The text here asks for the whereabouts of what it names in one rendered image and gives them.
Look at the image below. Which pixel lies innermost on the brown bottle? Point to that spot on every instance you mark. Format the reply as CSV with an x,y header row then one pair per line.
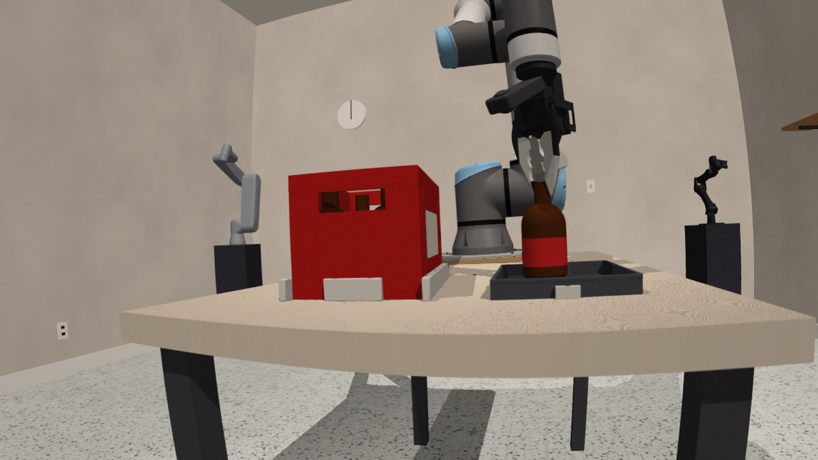
x,y
330,202
361,202
382,207
543,237

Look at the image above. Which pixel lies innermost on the red box with cut-out openings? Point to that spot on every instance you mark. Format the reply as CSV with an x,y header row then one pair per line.
x,y
399,244

